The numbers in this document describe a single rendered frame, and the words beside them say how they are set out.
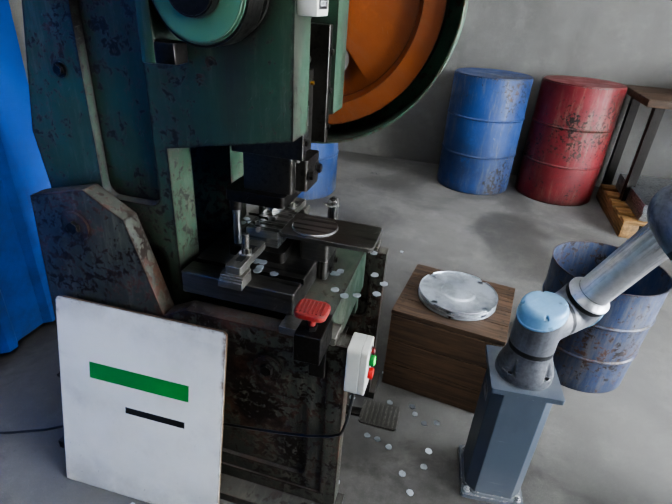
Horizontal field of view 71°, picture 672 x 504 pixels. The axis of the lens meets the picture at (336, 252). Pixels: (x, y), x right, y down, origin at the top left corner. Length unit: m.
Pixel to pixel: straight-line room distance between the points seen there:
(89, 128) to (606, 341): 1.82
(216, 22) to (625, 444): 1.84
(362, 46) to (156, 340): 1.00
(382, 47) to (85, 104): 0.80
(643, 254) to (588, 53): 3.33
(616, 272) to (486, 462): 0.66
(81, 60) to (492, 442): 1.42
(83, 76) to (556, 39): 3.76
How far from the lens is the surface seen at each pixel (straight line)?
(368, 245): 1.20
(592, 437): 2.04
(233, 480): 1.62
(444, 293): 1.81
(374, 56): 1.51
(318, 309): 0.99
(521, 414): 1.44
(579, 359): 2.10
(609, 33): 4.50
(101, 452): 1.63
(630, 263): 1.29
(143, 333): 1.34
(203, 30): 0.92
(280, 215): 1.34
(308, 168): 1.19
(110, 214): 1.23
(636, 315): 2.01
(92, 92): 1.26
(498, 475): 1.62
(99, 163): 1.29
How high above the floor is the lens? 1.33
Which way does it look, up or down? 28 degrees down
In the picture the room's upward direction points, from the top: 4 degrees clockwise
